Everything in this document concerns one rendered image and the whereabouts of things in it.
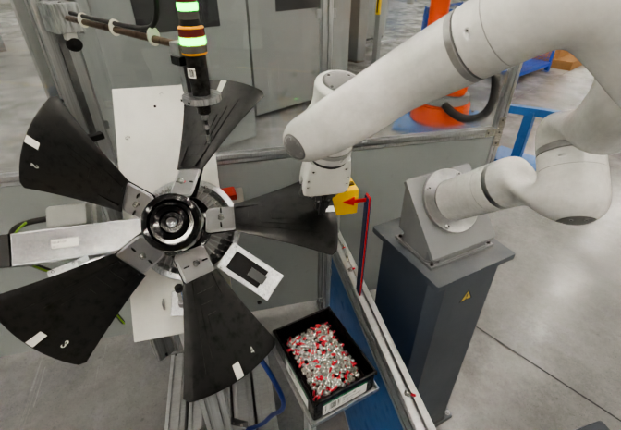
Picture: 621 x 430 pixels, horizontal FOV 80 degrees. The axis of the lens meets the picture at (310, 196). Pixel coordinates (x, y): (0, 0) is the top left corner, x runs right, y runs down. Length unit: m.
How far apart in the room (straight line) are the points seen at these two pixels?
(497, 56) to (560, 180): 0.43
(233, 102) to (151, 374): 1.53
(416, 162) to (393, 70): 1.32
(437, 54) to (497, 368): 1.85
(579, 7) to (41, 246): 1.04
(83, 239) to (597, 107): 1.02
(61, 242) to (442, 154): 1.53
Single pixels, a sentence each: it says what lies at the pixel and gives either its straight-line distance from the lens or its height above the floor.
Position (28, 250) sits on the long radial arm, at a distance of 1.07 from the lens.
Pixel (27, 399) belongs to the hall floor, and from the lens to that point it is 2.29.
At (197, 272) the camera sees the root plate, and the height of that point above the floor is 1.10.
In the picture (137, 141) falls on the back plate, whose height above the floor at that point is 1.24.
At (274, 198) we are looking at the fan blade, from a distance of 0.89.
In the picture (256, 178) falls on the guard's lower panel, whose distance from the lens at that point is 1.62.
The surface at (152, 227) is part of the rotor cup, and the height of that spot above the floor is 1.21.
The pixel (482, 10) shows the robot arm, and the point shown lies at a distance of 0.47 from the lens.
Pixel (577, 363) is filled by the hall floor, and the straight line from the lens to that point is 2.38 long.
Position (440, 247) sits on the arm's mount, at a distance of 1.11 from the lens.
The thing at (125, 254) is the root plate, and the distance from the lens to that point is 0.86.
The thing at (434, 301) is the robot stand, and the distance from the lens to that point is 1.17.
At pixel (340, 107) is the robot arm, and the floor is 1.49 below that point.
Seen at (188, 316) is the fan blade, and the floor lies 1.07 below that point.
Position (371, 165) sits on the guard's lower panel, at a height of 0.88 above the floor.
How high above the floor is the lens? 1.67
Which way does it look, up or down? 33 degrees down
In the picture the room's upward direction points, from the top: straight up
